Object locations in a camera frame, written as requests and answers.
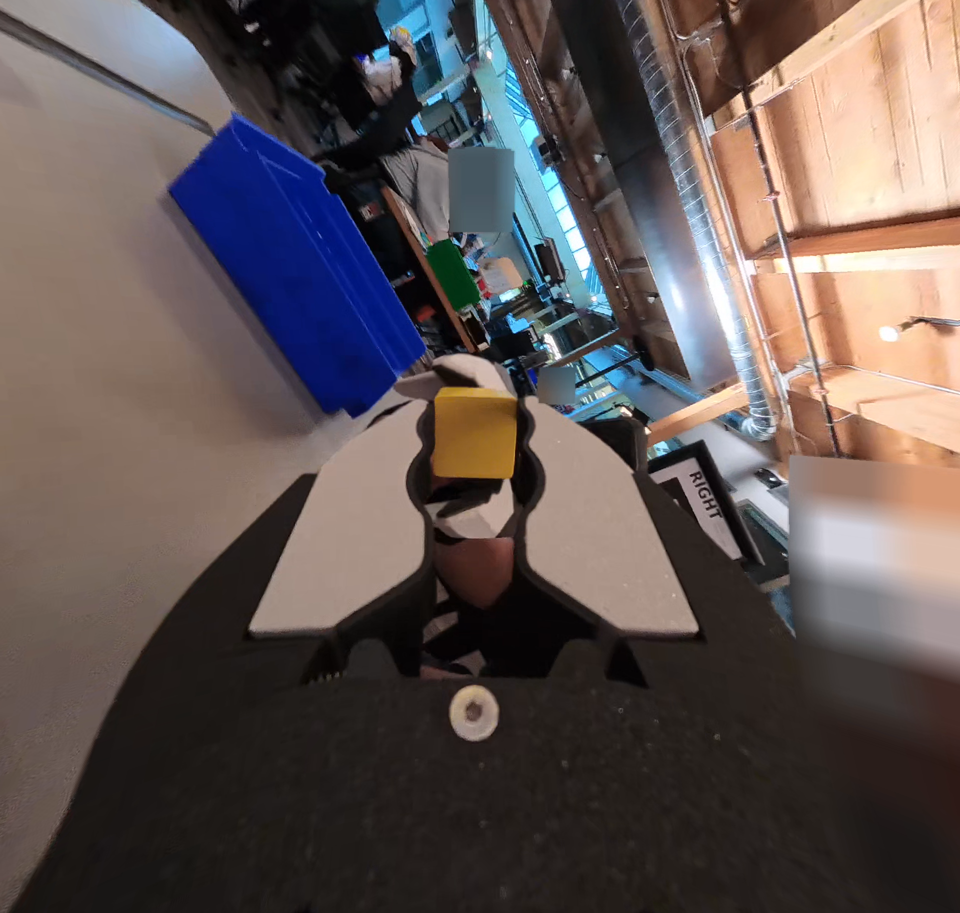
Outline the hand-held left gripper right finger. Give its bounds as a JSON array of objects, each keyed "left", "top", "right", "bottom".
[{"left": 515, "top": 400, "right": 702, "bottom": 641}]

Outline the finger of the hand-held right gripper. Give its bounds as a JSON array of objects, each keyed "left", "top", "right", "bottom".
[
  {"left": 428, "top": 486, "right": 504, "bottom": 542},
  {"left": 393, "top": 352, "right": 519, "bottom": 404}
]

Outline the blue plastic bin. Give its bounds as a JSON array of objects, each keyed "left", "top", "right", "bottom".
[{"left": 167, "top": 114, "right": 430, "bottom": 419}]

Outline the printed marker board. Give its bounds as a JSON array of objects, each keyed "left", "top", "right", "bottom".
[{"left": 648, "top": 441, "right": 769, "bottom": 569}]

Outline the wooden table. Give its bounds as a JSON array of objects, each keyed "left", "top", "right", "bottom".
[{"left": 378, "top": 181, "right": 478, "bottom": 352}]

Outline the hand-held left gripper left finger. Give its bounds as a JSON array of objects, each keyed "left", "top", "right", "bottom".
[{"left": 248, "top": 403, "right": 439, "bottom": 641}]

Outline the yellow wooden cube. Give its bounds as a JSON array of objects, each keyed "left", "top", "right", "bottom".
[{"left": 431, "top": 387, "right": 522, "bottom": 481}]

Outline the green box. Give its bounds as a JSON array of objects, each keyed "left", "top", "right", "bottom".
[{"left": 426, "top": 241, "right": 484, "bottom": 314}]

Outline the silver ventilation duct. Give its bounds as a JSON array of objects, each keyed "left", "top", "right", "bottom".
[{"left": 533, "top": 0, "right": 789, "bottom": 442}]

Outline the person's right hand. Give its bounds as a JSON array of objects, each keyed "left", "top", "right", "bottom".
[{"left": 447, "top": 535, "right": 519, "bottom": 611}]

